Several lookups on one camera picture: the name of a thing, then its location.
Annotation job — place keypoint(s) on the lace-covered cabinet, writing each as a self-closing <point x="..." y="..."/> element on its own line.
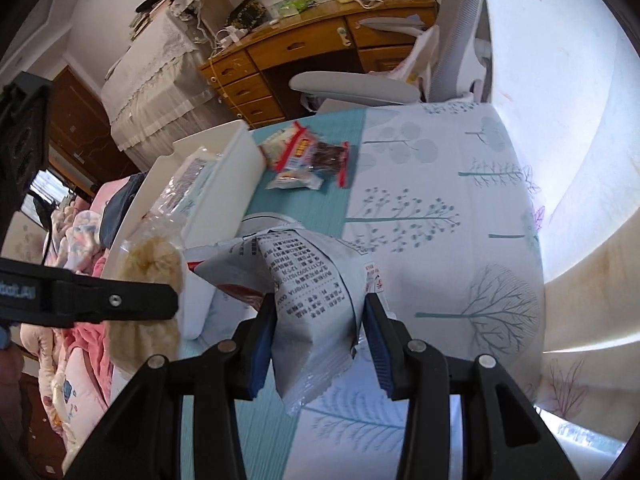
<point x="150" y="75"/>

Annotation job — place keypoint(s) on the tree print tablecloth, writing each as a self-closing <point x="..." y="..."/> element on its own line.
<point x="425" y="210"/>

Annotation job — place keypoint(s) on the pink blanket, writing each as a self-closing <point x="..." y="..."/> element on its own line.
<point x="87" y="350"/>

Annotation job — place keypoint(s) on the brown wooden door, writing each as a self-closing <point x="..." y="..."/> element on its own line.
<point x="80" y="130"/>

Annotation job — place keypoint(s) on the white patterned pouch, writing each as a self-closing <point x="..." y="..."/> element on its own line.
<point x="185" y="4"/>

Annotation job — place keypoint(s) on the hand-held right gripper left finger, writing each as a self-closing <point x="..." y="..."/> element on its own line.
<point x="262" y="350"/>

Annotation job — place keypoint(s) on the beige lumpy snack clear packet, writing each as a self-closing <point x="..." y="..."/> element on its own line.
<point x="150" y="265"/>

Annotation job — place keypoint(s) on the grey office chair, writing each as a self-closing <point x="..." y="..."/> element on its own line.
<point x="350" y="90"/>

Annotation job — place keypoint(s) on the dark patterned bag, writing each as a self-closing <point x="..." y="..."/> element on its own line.
<point x="247" y="12"/>

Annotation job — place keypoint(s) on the white plastic tray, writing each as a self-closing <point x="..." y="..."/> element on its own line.
<point x="230" y="180"/>

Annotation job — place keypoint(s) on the white round plate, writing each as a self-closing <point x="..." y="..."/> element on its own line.
<point x="270" y="220"/>

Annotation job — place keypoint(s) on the white power strip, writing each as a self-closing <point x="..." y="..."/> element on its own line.
<point x="232" y="37"/>

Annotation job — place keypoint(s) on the white plastic bag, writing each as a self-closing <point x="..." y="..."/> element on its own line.
<point x="420" y="65"/>

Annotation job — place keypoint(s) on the floral print blanket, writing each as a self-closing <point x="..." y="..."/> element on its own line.
<point x="70" y="225"/>

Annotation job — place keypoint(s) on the wooden desk with drawers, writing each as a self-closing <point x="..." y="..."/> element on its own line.
<point x="295" y="47"/>

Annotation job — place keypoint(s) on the silver clear snack packet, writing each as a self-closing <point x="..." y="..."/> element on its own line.
<point x="187" y="180"/>

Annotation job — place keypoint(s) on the red striped white snack packet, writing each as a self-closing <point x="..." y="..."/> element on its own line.
<point x="285" y="147"/>

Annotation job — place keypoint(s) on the brown snack packet red ends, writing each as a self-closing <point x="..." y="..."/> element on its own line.
<point x="330" y="160"/>

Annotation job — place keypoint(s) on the white leaf print curtain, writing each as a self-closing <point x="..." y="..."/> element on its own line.
<point x="575" y="135"/>

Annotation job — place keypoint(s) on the grey white printed snack packet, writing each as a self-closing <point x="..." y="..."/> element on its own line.
<point x="310" y="300"/>

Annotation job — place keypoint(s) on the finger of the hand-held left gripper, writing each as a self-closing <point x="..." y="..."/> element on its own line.
<point x="115" y="300"/>

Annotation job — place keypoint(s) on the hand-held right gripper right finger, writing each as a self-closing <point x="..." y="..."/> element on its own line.
<point x="380" y="352"/>

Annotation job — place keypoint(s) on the dark blue cloth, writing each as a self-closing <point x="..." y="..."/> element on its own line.
<point x="117" y="210"/>

